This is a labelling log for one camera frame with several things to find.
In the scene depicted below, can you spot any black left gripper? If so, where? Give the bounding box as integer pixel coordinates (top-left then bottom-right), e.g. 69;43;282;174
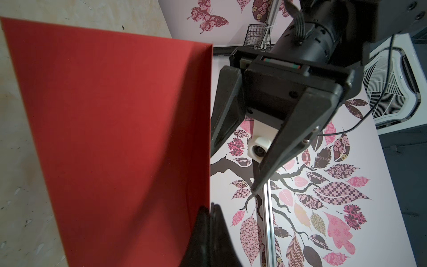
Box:
210;1;427;192

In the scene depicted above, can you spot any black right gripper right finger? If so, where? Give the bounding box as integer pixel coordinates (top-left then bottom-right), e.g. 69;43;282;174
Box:
209;202;242;267

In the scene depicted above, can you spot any red envelope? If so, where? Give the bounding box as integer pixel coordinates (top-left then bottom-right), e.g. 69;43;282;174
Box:
1;18;212;267

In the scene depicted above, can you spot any black wire basket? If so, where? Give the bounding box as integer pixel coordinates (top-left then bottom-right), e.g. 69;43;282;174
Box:
243;24;272;52

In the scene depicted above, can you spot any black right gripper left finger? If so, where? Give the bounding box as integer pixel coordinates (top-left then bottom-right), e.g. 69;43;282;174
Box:
179;206;210;267

